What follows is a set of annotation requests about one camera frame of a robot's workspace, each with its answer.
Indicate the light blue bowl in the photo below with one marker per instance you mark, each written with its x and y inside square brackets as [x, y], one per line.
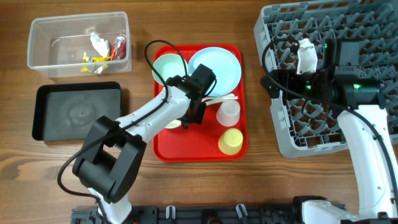
[173, 124]

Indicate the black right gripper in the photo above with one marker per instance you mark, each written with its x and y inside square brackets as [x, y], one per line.
[288, 75]

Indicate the red snack wrapper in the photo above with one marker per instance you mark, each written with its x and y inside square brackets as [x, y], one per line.
[119, 48]

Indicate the black plastic bin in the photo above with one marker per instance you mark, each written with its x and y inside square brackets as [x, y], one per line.
[67, 111]

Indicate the mint green bowl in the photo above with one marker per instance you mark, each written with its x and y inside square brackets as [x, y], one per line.
[170, 65]

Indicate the white tissue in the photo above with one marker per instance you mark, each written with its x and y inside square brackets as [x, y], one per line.
[100, 45]

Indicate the grey dishwasher rack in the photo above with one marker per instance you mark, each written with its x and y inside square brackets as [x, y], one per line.
[306, 129]

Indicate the yellow candy wrapper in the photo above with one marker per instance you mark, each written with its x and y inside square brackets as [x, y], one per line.
[96, 65]

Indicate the white plastic fork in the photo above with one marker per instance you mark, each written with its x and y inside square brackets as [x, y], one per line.
[220, 100]

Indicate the yellow plastic cup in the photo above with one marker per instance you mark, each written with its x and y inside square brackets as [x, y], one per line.
[231, 141]

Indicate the red plastic tray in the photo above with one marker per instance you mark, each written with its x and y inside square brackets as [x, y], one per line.
[199, 143]

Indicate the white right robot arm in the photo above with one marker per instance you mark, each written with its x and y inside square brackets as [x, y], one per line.
[359, 106]

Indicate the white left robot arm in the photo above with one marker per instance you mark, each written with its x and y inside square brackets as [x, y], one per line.
[112, 153]

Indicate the light blue plate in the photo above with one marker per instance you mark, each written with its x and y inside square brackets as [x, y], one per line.
[224, 65]

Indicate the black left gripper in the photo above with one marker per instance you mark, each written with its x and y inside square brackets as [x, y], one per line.
[198, 116]

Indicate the clear plastic bin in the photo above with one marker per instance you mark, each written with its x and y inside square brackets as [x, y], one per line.
[56, 44]

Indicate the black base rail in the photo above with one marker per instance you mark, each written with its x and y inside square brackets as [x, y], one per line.
[268, 213]

